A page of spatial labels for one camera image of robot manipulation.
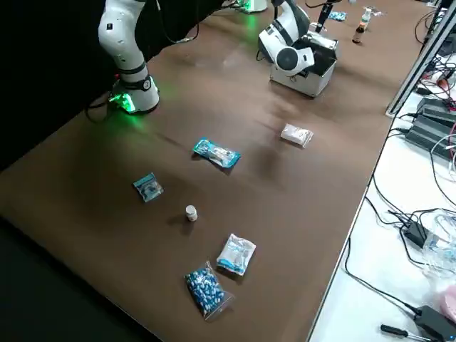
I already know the large black power adapter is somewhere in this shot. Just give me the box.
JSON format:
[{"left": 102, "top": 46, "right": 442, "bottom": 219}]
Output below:
[{"left": 414, "top": 304, "right": 456, "bottom": 342}]

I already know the blue cotton swab packet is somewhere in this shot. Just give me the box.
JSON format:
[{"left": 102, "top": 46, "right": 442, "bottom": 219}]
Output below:
[{"left": 192, "top": 137, "right": 242, "bottom": 171}]

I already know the aluminium frame post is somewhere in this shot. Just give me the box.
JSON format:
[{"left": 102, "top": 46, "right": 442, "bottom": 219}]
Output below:
[{"left": 384, "top": 0, "right": 456, "bottom": 117}]

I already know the white gauze packet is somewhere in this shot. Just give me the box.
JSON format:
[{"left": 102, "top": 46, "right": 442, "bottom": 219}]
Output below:
[{"left": 279, "top": 123, "right": 315, "bottom": 148}]

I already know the pink plastic item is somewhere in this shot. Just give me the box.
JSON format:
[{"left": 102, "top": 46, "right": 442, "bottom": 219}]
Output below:
[{"left": 437, "top": 284, "right": 456, "bottom": 323}]

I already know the small blue zip bag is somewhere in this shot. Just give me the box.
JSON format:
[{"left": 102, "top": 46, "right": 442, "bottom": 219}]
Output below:
[{"left": 133, "top": 172, "right": 165, "bottom": 204}]

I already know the clear plastic bag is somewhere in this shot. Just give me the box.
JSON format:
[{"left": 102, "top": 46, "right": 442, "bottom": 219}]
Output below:
[{"left": 422, "top": 209, "right": 456, "bottom": 286}]

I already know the small black power adapter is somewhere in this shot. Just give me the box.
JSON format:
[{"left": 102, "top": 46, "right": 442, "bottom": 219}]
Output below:
[{"left": 401, "top": 219, "right": 429, "bottom": 249}]

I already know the black handled screwdriver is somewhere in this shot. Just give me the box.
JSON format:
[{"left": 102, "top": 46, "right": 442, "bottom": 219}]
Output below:
[{"left": 379, "top": 323, "right": 425, "bottom": 340}]

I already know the white blue soft pack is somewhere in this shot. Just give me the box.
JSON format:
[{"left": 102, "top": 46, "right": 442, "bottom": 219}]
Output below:
[{"left": 216, "top": 232, "right": 258, "bottom": 277}]

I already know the aluminium medicine case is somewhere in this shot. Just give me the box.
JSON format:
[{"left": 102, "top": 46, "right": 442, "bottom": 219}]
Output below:
[{"left": 269, "top": 31, "right": 339, "bottom": 98}]

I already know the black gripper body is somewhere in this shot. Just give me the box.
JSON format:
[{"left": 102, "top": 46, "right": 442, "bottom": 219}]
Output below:
[{"left": 319, "top": 1, "right": 335, "bottom": 21}]

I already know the brown glass bottle orange cap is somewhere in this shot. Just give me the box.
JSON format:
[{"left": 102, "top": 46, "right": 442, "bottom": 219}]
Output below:
[{"left": 352, "top": 20, "right": 368, "bottom": 45}]

